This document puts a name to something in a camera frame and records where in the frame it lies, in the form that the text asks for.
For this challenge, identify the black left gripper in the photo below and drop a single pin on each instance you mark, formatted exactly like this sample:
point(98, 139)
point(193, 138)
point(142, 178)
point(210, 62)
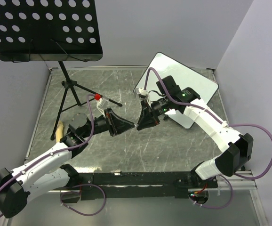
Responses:
point(115, 124)

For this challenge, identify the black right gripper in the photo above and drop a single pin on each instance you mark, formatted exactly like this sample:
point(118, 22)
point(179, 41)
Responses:
point(148, 117)

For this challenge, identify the white whiteboard black frame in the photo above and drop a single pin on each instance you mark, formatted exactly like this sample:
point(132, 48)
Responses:
point(184, 77)

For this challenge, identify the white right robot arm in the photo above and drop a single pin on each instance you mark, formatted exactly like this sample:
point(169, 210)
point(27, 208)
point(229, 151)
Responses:
point(236, 148)

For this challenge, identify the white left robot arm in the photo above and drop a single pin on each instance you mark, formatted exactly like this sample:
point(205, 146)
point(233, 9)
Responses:
point(49, 170)

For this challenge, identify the black perforated music stand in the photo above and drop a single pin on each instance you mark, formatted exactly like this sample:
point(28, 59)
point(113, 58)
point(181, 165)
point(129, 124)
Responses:
point(49, 30)

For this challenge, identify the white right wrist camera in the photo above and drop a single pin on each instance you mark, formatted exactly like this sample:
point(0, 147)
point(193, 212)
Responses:
point(143, 94)

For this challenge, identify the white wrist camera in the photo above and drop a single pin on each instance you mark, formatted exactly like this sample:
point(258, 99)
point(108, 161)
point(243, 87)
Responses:
point(143, 94)
point(101, 101)

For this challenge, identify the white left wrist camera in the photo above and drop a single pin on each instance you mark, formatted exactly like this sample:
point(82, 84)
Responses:
point(101, 101)

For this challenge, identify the beige wooden handle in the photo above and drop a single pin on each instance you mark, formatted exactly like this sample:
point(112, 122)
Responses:
point(59, 131)

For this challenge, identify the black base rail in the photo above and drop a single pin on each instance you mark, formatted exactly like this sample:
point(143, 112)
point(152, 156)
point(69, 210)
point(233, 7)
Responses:
point(138, 184)

